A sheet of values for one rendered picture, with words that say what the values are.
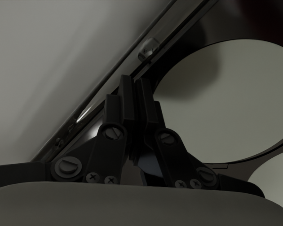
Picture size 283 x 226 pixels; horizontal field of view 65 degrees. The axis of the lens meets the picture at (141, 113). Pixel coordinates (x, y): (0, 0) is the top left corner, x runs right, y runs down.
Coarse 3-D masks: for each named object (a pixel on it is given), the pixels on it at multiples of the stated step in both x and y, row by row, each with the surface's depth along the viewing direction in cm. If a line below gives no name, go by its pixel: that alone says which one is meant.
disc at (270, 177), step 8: (272, 160) 17; (280, 160) 17; (264, 168) 18; (272, 168) 18; (280, 168) 18; (256, 176) 19; (264, 176) 19; (272, 176) 19; (280, 176) 19; (256, 184) 19; (264, 184) 19; (272, 184) 19; (280, 184) 19; (264, 192) 20; (272, 192) 20; (280, 192) 20; (272, 200) 21; (280, 200) 21
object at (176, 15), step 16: (176, 0) 11; (192, 0) 10; (208, 0) 11; (160, 16) 11; (176, 16) 11; (192, 16) 11; (144, 32) 12; (160, 32) 11; (176, 32) 12; (128, 48) 13; (160, 48) 12; (128, 64) 13; (144, 64) 13; (112, 80) 13; (96, 96) 14; (80, 112) 15; (96, 112) 15; (64, 128) 16; (80, 128) 16; (48, 144) 18; (64, 144) 17; (32, 160) 19; (48, 160) 18
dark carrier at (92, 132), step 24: (216, 0) 11; (240, 0) 11; (264, 0) 11; (192, 24) 12; (216, 24) 11; (240, 24) 11; (264, 24) 11; (168, 48) 12; (192, 48) 12; (144, 72) 13; (96, 120) 16; (72, 144) 18; (216, 168) 18; (240, 168) 18
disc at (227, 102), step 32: (192, 64) 13; (224, 64) 13; (256, 64) 13; (160, 96) 14; (192, 96) 14; (224, 96) 14; (256, 96) 14; (192, 128) 16; (224, 128) 16; (256, 128) 15; (224, 160) 18
